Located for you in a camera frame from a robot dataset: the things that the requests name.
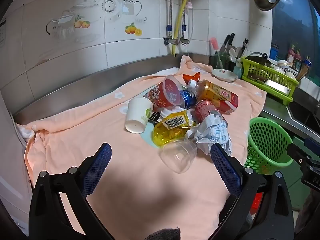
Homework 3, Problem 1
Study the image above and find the person's grey trouser leg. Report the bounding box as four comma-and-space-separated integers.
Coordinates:
146, 227, 182, 240

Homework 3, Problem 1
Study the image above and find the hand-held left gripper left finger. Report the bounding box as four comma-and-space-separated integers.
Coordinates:
28, 142, 118, 240

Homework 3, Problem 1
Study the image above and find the yellow plastic bag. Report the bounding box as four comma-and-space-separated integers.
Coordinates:
153, 109, 198, 148

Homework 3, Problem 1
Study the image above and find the green cabinet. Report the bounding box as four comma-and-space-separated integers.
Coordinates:
284, 130, 310, 208

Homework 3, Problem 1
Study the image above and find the flexible metal hose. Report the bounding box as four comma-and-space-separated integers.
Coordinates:
182, 5, 195, 45
166, 0, 175, 42

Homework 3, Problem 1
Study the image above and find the window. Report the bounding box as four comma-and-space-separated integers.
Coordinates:
272, 0, 320, 64

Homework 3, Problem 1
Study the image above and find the white paper cup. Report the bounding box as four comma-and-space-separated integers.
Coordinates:
124, 97, 154, 134

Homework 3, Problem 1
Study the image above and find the white blue wrapper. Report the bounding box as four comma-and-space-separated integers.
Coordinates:
187, 114, 233, 155

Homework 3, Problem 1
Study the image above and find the white plate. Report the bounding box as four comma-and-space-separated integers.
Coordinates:
211, 68, 239, 82

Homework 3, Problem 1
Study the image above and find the green dish rack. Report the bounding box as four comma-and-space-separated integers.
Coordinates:
240, 55, 300, 105

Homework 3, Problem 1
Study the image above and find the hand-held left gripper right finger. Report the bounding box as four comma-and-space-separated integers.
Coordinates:
207, 142, 294, 240

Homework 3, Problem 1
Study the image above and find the small black packet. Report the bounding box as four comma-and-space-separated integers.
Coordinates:
147, 111, 162, 125

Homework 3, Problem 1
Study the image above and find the blue can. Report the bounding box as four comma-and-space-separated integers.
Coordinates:
179, 89, 198, 109

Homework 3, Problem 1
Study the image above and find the white ruffled wrapper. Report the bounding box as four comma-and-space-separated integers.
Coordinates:
160, 106, 193, 121

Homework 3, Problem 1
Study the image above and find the stainless steel sink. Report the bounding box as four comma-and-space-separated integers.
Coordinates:
287, 100, 320, 133

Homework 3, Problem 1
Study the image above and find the dark green jar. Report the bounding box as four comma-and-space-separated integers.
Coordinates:
294, 47, 303, 72

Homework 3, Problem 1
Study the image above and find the orange snack packet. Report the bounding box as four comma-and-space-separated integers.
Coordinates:
182, 71, 201, 83

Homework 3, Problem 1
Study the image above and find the pink bottle brush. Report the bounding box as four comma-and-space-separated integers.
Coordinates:
209, 37, 220, 55

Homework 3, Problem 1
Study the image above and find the bundle of chopsticks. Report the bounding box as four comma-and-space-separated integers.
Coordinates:
295, 60, 311, 81

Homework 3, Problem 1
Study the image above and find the amber tea bottle red label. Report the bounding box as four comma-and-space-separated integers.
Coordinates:
187, 79, 239, 115

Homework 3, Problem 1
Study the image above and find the jar with white label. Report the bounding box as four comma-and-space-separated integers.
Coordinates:
287, 44, 296, 67

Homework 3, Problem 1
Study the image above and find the cleaver with brown handle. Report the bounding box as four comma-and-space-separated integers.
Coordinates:
247, 72, 292, 91

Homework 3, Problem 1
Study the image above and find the red cup with clear lid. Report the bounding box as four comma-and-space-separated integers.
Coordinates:
142, 76, 185, 109

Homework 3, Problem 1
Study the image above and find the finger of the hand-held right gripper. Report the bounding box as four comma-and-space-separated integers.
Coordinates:
304, 137, 320, 153
287, 143, 320, 166

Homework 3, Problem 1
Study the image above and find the green perforated basket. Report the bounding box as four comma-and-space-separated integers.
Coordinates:
244, 117, 295, 174

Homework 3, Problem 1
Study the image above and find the red plastic stool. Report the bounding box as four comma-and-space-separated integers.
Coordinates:
251, 191, 265, 212

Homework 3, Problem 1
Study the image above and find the white bowl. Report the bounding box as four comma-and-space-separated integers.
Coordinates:
272, 66, 297, 80

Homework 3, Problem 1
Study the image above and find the peach flower print towel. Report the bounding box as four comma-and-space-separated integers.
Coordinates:
24, 55, 267, 240

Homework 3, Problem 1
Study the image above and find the dark metal wok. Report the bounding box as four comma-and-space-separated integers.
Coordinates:
246, 52, 272, 67

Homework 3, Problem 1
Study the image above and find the white appliance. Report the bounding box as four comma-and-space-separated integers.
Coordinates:
0, 87, 34, 233

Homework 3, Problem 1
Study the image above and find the red patterned can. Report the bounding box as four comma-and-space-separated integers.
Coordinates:
194, 99, 225, 125

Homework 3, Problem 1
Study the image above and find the light blue bottle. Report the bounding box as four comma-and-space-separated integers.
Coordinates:
234, 61, 244, 79

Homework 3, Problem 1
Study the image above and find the clear plastic cup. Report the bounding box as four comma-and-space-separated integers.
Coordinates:
159, 136, 198, 174

